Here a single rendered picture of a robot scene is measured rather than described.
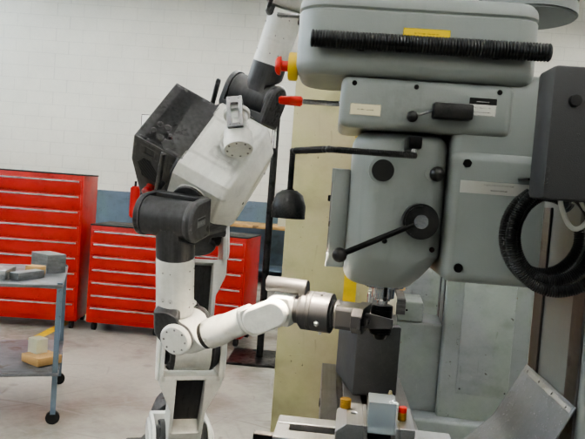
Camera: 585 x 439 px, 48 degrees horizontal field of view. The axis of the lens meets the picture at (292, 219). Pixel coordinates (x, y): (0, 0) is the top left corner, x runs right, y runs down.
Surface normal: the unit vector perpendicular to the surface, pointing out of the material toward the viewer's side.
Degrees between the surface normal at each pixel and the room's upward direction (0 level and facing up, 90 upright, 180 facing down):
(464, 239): 90
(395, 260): 108
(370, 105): 90
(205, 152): 57
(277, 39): 102
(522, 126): 90
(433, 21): 90
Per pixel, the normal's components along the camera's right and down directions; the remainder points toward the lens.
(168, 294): -0.29, 0.27
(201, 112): 0.26, -0.47
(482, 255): -0.06, 0.05
